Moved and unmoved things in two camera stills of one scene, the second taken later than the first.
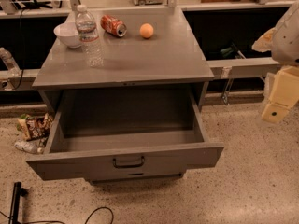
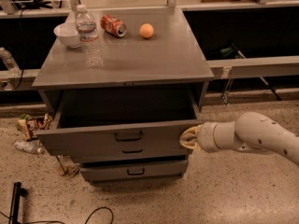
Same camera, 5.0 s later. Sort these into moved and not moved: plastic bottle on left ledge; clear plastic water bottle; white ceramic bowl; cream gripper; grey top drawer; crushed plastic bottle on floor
Moved: cream gripper; grey top drawer
Not moved: plastic bottle on left ledge; clear plastic water bottle; white ceramic bowl; crushed plastic bottle on floor
